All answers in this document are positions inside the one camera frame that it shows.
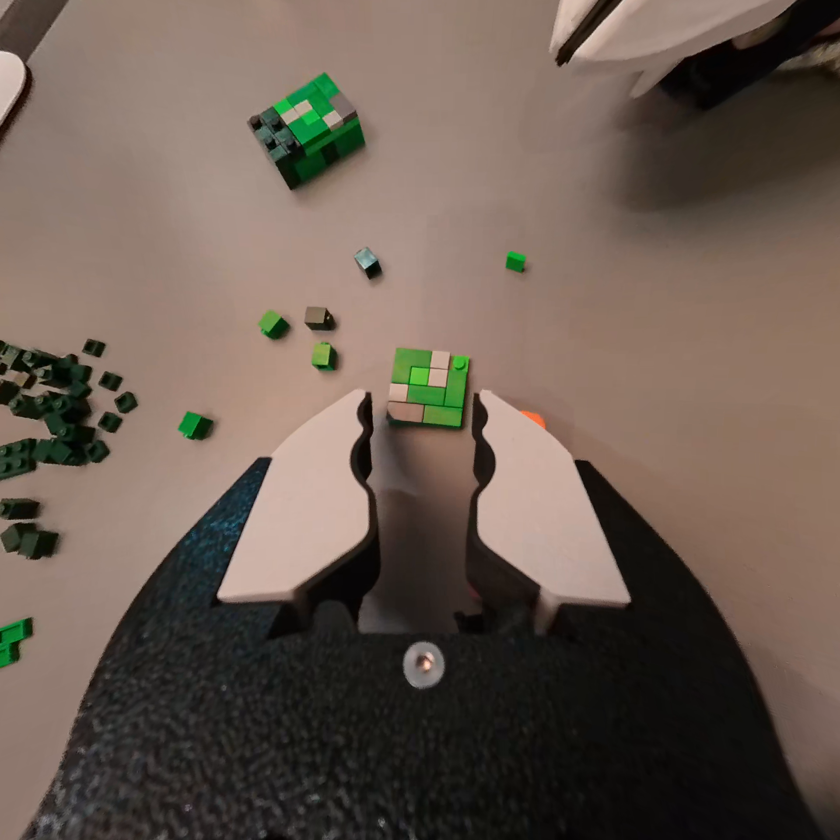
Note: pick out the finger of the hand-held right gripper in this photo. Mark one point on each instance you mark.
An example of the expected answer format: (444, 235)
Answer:
(574, 19)
(669, 26)

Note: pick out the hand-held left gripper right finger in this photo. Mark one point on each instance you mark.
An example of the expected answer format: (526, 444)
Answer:
(544, 525)

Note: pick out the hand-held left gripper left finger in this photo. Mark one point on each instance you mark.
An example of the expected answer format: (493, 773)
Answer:
(302, 525)

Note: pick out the green tiled lego plate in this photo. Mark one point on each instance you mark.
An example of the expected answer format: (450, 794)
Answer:
(426, 394)

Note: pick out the small bright green lego brick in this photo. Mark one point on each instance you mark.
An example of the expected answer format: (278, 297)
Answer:
(272, 325)
(323, 356)
(515, 262)
(195, 425)

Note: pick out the small dark green lego brick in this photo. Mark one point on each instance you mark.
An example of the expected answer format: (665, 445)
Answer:
(318, 318)

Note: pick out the green lego block assembly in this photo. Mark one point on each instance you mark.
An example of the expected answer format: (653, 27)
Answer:
(308, 144)

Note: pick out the orange brick separator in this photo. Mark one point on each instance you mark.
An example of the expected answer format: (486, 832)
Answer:
(533, 418)

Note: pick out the pile of dark green bricks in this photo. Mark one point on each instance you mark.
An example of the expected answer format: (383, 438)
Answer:
(52, 420)

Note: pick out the pile of bright green pieces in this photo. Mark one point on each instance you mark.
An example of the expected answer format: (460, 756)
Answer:
(13, 640)

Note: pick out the white book stand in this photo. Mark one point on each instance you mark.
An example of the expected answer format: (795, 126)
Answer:
(10, 85)

